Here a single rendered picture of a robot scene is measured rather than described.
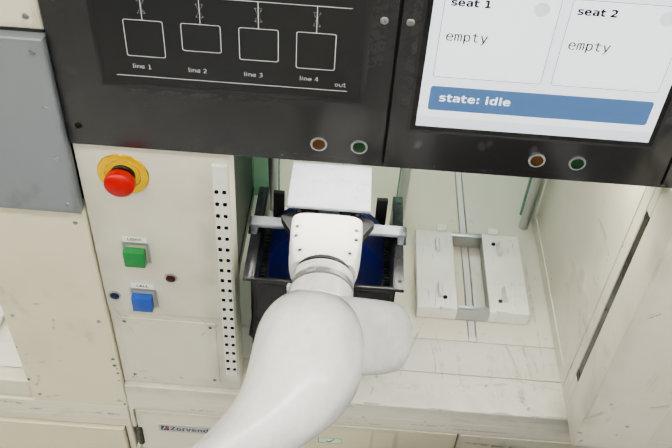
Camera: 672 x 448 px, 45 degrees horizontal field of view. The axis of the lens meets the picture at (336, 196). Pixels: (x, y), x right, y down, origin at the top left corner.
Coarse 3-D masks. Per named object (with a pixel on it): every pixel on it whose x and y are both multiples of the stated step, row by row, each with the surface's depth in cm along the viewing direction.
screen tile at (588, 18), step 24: (576, 0) 84; (576, 24) 86; (600, 24) 86; (624, 24) 86; (648, 24) 86; (648, 48) 88; (576, 72) 90; (600, 72) 90; (624, 72) 90; (648, 72) 90
